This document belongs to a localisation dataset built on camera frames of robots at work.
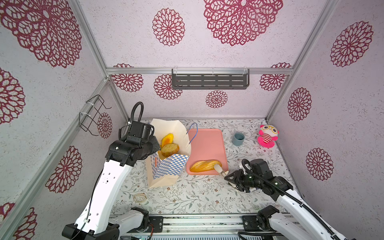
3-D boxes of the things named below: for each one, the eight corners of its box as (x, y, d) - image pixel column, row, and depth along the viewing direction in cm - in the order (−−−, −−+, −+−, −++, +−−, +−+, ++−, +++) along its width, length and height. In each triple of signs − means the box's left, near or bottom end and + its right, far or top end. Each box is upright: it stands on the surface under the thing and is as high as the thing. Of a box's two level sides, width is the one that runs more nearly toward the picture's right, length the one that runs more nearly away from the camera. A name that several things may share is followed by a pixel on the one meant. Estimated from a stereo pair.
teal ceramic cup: (233, 145, 107) (235, 140, 102) (231, 138, 111) (233, 132, 106) (243, 145, 107) (246, 140, 102) (241, 138, 111) (244, 132, 106)
